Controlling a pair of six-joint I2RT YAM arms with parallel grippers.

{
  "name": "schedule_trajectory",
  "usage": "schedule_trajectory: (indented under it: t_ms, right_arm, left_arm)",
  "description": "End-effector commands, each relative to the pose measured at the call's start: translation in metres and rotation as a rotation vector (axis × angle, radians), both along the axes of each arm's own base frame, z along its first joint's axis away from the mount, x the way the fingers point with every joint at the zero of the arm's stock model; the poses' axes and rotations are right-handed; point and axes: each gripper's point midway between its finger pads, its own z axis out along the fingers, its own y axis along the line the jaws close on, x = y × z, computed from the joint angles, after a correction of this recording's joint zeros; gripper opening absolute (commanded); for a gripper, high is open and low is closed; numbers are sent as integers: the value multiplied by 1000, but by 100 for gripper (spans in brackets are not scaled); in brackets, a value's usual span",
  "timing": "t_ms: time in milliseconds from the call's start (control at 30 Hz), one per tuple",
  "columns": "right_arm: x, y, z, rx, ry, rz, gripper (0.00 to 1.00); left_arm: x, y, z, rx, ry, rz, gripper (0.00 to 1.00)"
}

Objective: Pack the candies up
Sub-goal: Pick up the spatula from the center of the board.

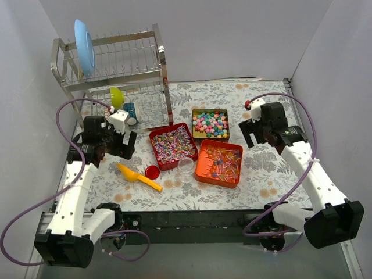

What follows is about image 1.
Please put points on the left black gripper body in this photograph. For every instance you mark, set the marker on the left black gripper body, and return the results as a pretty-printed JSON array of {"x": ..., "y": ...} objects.
[{"x": 125, "y": 144}]

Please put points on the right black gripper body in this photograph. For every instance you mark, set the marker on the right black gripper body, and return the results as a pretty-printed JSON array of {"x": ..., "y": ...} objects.
[{"x": 249, "y": 133}]

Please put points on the yellow plastic scoop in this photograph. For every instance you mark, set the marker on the yellow plastic scoop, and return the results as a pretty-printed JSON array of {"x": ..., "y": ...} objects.
[{"x": 132, "y": 176}]

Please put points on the red tray swirl lollipops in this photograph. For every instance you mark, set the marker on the red tray swirl lollipops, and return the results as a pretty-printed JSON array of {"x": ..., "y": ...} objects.
[{"x": 172, "y": 143}]

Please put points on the orange tray clear lollipops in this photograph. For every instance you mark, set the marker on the orange tray clear lollipops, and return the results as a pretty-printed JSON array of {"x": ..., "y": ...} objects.
[{"x": 219, "y": 163}]

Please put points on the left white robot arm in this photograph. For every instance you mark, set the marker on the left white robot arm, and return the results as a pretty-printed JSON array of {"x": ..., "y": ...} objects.
[{"x": 69, "y": 240}]

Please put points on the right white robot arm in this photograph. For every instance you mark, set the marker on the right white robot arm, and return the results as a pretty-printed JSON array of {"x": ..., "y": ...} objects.
[{"x": 333, "y": 218}]

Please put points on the dark tin star candies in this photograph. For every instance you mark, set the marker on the dark tin star candies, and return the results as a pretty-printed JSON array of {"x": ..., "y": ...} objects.
[{"x": 210, "y": 124}]

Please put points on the red jar lid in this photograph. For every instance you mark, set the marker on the red jar lid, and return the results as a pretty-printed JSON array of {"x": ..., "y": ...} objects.
[{"x": 152, "y": 172}]

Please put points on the teal white cup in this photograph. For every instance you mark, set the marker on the teal white cup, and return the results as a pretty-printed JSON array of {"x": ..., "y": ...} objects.
[{"x": 134, "y": 114}]

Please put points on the lime green bowl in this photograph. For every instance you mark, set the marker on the lime green bowl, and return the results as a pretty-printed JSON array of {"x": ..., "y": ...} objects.
[{"x": 117, "y": 98}]

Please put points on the clear glass jar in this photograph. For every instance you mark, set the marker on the clear glass jar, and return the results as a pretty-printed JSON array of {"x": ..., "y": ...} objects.
[{"x": 185, "y": 169}]

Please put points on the steel dish rack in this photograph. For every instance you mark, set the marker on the steel dish rack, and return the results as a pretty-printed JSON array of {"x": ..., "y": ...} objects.
[{"x": 135, "y": 63}]

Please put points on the blue plate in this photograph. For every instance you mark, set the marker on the blue plate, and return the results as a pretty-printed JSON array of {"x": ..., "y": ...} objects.
[{"x": 84, "y": 48}]

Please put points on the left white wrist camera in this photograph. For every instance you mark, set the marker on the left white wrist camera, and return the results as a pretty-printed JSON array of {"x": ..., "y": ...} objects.
[{"x": 118, "y": 121}]

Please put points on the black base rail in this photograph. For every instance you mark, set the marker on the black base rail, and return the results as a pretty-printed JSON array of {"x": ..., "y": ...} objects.
[{"x": 188, "y": 227}]

